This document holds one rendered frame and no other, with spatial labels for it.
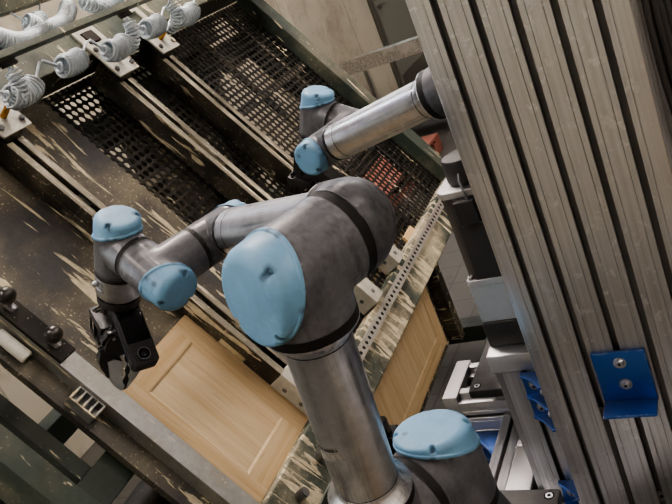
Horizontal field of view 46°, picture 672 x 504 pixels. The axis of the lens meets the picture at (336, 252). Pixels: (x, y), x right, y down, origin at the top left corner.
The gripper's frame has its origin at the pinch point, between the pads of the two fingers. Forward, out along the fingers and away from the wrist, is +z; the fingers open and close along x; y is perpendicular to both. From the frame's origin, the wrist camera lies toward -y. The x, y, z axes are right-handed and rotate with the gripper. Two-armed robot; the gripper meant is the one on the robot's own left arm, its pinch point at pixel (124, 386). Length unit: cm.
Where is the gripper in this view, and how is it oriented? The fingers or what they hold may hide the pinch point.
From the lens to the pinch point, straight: 146.9
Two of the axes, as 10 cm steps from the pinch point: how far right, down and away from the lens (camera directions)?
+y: -5.4, -5.5, 6.4
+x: -8.3, 2.2, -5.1
